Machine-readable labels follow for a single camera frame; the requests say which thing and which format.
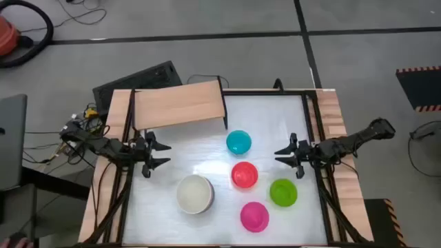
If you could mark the small green plastic bowl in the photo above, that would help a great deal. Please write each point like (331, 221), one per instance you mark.
(283, 193)

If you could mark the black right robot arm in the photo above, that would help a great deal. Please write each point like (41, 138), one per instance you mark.
(344, 144)

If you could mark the orange vacuum cleaner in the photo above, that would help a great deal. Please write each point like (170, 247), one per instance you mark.
(7, 36)

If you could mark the small red plastic bowl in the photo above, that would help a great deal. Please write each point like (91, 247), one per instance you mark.
(244, 175)

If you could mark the wooden shelf with black legs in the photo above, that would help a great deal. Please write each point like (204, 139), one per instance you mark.
(179, 105)

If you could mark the black computer mouse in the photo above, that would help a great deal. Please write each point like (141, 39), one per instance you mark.
(19, 235)

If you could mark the black hazard-striped floor mat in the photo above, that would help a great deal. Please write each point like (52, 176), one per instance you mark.
(422, 89)
(379, 224)

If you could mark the large pale plastic bowl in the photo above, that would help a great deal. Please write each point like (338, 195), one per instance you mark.
(194, 194)

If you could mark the grey laptop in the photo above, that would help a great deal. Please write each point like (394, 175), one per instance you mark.
(12, 144)

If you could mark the black metal table frame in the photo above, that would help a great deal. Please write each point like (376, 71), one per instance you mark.
(307, 110)

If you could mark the small cyan plastic bowl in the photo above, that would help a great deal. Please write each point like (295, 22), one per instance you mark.
(238, 142)

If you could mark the yellow connector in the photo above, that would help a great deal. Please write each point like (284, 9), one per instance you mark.
(90, 112)

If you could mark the dark floor device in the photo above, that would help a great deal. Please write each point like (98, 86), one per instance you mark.
(425, 130)

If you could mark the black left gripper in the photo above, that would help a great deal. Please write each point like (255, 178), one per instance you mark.
(147, 155)

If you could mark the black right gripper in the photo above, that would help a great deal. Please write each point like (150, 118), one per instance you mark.
(303, 153)

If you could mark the small pink plastic bowl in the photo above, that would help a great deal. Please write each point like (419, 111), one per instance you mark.
(255, 217)

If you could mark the black computer case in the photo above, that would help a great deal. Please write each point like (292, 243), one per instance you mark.
(148, 77)

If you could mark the person's hand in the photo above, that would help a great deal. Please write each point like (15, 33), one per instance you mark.
(15, 243)

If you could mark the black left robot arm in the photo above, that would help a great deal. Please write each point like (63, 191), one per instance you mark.
(103, 146)

